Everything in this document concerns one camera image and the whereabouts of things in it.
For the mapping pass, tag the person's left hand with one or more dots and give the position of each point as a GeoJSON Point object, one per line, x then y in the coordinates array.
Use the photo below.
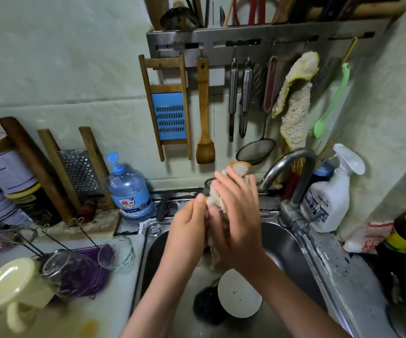
{"type": "Point", "coordinates": [185, 239]}

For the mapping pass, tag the person's right hand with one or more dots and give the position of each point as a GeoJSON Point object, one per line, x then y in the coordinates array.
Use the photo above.
{"type": "Point", "coordinates": [238, 221]}

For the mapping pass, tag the small clear glass cup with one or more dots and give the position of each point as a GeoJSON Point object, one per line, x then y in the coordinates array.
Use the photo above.
{"type": "Point", "coordinates": [208, 185]}

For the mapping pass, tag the beige dish cloth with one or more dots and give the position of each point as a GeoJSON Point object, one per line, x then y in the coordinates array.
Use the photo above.
{"type": "Point", "coordinates": [239, 167]}

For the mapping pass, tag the yellow mug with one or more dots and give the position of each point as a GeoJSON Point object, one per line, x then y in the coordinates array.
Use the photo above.
{"type": "Point", "coordinates": [13, 285]}

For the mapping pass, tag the person's left forearm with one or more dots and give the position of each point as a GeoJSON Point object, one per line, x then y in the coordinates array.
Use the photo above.
{"type": "Point", "coordinates": [161, 306]}

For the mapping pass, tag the dark scouring pad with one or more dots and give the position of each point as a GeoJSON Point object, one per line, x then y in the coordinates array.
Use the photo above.
{"type": "Point", "coordinates": [164, 207]}

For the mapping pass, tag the red container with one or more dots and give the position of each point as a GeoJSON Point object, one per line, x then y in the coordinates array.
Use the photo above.
{"type": "Point", "coordinates": [291, 183]}

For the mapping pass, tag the stainless steel sink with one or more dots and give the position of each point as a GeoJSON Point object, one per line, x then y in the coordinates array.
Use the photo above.
{"type": "Point", "coordinates": [298, 257]}

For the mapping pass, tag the white plate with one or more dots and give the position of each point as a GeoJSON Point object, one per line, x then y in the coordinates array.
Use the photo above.
{"type": "Point", "coordinates": [239, 293]}

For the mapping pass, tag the mesh strainer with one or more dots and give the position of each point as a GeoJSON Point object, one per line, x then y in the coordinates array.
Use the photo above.
{"type": "Point", "coordinates": [256, 151]}

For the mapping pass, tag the small blue water bottle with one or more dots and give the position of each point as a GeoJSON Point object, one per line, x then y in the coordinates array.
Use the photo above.
{"type": "Point", "coordinates": [129, 193]}

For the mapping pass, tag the metal faucet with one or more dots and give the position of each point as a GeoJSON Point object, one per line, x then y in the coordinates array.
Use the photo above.
{"type": "Point", "coordinates": [284, 162]}

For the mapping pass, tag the purple plastic tray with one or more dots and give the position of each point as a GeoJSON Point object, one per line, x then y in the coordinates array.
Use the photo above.
{"type": "Point", "coordinates": [97, 260]}

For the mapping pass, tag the white spray bottle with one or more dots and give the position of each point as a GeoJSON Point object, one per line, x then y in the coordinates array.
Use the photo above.
{"type": "Point", "coordinates": [330, 193]}

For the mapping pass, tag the blue capped bottle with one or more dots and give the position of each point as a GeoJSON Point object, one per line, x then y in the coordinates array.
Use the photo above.
{"type": "Point", "coordinates": [323, 169]}

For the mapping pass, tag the wooden spatula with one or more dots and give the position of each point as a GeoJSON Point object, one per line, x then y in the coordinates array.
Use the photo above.
{"type": "Point", "coordinates": [204, 116]}

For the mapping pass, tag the metal peeler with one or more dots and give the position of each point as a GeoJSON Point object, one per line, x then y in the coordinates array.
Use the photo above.
{"type": "Point", "coordinates": [232, 98]}
{"type": "Point", "coordinates": [245, 98]}

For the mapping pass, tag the wooden framed metal grater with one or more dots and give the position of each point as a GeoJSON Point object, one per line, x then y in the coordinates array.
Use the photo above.
{"type": "Point", "coordinates": [76, 172]}

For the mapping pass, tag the pink and white plastic bag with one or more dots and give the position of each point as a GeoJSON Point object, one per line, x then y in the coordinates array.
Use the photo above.
{"type": "Point", "coordinates": [369, 237]}

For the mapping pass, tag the wooden slicer with blue blade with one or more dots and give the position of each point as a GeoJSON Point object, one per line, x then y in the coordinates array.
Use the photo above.
{"type": "Point", "coordinates": [168, 109]}

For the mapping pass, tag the hanging loofah sponge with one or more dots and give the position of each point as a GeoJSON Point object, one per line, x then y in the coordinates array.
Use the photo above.
{"type": "Point", "coordinates": [296, 102]}

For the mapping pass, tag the wooden rolling pin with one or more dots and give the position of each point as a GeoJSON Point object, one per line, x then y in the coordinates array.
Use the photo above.
{"type": "Point", "coordinates": [37, 169]}

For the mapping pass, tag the stack of labelled tin cans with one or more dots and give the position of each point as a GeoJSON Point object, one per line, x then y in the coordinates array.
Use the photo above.
{"type": "Point", "coordinates": [2, 179]}

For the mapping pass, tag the bamboo skewer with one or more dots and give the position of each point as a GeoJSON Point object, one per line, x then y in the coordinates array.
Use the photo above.
{"type": "Point", "coordinates": [228, 10]}

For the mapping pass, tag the dark metal ladle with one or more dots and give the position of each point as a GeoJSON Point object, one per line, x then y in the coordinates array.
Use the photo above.
{"type": "Point", "coordinates": [175, 19]}

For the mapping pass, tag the bundle of dark chopsticks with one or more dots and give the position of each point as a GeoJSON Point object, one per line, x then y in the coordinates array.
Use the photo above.
{"type": "Point", "coordinates": [196, 9]}

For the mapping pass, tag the wooden scoop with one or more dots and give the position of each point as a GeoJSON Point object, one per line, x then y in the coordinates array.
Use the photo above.
{"type": "Point", "coordinates": [155, 9]}

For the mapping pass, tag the wall mounted metal utensil rack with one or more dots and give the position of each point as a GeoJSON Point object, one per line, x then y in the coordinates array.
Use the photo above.
{"type": "Point", "coordinates": [266, 42]}

